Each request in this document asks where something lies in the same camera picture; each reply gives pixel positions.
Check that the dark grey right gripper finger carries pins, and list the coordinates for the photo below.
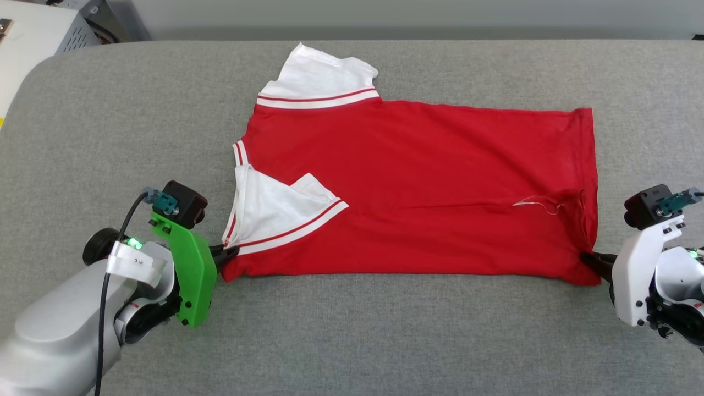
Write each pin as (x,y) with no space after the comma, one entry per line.
(602,264)

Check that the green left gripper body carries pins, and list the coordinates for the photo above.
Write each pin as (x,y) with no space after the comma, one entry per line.
(195,275)

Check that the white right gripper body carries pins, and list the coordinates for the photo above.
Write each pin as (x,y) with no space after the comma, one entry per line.
(632,275)

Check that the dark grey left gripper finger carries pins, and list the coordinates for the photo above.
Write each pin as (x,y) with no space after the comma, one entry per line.
(225,257)

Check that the red white sports jersey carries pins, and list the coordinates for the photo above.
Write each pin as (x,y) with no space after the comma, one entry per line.
(418,187)

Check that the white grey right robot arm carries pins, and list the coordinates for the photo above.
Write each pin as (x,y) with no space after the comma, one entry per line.
(679,291)

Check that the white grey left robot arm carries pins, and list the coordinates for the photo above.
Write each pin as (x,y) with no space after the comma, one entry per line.
(55,330)

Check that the white paper label tape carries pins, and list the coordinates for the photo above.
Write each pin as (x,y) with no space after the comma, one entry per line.
(135,263)

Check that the grey fabric sofa seat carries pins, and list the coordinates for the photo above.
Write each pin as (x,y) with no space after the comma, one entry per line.
(352,341)

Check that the grey metal background cabinet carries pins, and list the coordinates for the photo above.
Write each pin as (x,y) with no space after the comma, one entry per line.
(110,19)

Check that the white vented appliance box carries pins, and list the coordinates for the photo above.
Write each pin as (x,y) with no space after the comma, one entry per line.
(27,55)

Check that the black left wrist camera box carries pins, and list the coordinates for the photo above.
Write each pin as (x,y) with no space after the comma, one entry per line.
(184,203)

